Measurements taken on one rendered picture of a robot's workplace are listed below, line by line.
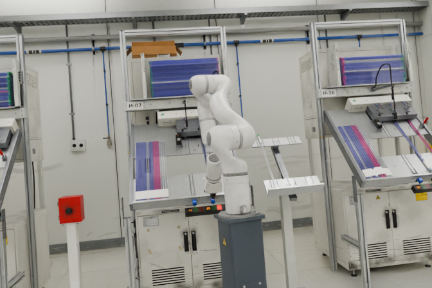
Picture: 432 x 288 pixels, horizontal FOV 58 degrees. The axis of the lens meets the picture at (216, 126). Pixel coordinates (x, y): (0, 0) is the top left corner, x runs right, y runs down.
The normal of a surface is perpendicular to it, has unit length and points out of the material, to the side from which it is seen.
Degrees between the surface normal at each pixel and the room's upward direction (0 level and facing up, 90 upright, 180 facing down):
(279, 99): 90
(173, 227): 90
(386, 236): 90
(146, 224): 90
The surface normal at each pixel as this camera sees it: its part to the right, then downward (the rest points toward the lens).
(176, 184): 0.03, -0.75
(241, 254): 0.36, -0.06
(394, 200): 0.12, -0.04
